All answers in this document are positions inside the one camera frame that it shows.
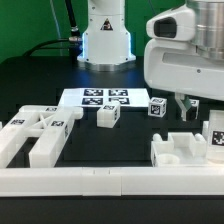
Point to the white chair seat part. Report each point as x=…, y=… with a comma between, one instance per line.
x=180, y=149

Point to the white marker base plate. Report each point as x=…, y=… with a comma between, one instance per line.
x=95, y=97

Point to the small white tagged cube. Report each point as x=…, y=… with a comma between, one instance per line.
x=157, y=107
x=192, y=113

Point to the white chair back frame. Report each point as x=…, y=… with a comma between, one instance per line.
x=50, y=125

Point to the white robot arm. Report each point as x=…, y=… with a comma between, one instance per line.
x=107, y=43

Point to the white front obstacle wall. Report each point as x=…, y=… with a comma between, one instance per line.
x=124, y=181

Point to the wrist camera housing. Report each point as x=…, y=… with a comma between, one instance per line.
x=176, y=24

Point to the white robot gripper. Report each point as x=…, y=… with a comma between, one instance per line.
x=176, y=67

